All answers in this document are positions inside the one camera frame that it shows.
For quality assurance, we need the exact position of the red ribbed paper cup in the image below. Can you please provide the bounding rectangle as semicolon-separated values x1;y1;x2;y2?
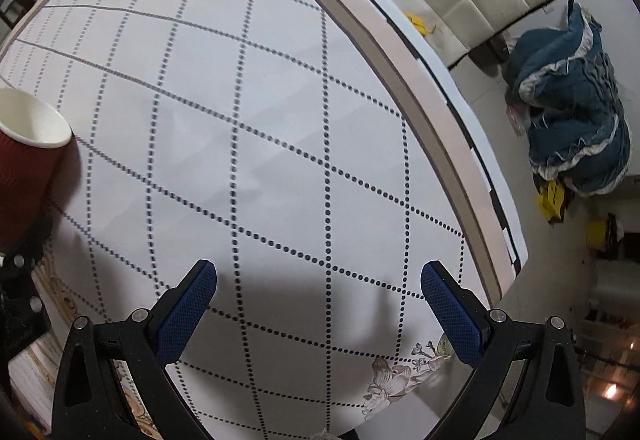
0;87;73;253

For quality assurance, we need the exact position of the yellow black object on floor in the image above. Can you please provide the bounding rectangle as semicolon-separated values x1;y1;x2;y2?
535;177;575;225

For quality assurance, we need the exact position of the blue ruffled cloth bundle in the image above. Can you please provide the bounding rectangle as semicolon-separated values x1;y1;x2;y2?
503;0;632;197

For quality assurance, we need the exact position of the patterned white tablecloth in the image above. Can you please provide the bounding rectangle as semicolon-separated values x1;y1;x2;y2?
1;0;523;439

